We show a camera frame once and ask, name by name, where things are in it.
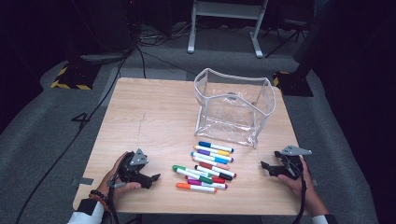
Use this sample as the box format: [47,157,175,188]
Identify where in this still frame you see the purple cap marker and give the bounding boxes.
[197,148,234,162]

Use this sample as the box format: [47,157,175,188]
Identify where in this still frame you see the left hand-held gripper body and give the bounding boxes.
[117,148,154,189]

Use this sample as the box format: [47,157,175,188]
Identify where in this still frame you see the pink cap marker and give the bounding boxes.
[192,156,231,171]

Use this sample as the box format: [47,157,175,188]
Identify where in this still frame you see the person's right hand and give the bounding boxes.
[276,156,316,203]

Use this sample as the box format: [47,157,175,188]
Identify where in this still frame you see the long black floor cable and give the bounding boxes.
[14,46,132,224]

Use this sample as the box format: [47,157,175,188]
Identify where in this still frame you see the black cap marker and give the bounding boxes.
[194,164,233,182]

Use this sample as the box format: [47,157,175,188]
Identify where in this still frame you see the right hand-held gripper cable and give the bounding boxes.
[290,158,308,224]

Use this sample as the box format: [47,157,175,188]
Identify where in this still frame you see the dark equipment stand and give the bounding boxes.
[69,0,136,64]

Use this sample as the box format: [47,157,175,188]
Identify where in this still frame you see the thin black floor cable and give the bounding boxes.
[143,49,200,77]

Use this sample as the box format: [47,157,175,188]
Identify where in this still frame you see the yellow black striped stand base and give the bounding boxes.
[273,70,315,98]
[49,62,102,91]

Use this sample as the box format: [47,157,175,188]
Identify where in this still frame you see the white metal stand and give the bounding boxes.
[187,0,269,60]

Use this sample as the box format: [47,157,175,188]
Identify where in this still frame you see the clear plastic pouch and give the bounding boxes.
[193,67,277,149]

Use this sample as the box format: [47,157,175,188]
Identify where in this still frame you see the orange bracelet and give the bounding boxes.
[88,193,109,210]

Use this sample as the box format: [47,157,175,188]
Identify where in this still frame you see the yellow cap marker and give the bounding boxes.
[193,145,231,157]

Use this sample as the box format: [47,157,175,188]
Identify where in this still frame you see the hand-held gripper cable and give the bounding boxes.
[290,158,308,224]
[106,169,129,224]

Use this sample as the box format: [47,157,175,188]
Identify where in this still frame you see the magenta cap marker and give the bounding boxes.
[187,178,229,190]

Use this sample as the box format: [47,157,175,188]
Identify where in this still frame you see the black tripod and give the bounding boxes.
[262,18,314,59]

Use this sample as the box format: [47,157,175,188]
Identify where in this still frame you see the person's left hand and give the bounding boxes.
[96,151,143,201]

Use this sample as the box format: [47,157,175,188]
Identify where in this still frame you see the bright red cap marker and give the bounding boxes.
[185,175,226,184]

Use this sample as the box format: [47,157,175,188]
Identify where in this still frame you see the short black floor cable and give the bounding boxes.
[135,45,148,79]

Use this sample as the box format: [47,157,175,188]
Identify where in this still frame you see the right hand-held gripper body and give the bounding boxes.
[280,145,313,181]

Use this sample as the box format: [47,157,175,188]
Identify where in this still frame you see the black bead bracelet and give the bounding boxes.
[90,189,108,201]

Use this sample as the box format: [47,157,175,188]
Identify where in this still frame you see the dark blue cap marker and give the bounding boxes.
[198,141,235,154]

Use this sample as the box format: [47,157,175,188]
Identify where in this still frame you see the light blue cap marker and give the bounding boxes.
[190,151,229,165]

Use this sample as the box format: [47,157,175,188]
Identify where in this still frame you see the left hand-held gripper cable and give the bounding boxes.
[106,169,129,224]

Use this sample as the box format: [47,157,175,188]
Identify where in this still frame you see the dark green cap marker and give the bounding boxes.
[176,168,214,185]

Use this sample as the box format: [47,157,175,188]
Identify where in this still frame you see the tangle of floor cables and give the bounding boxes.
[136,21,194,48]

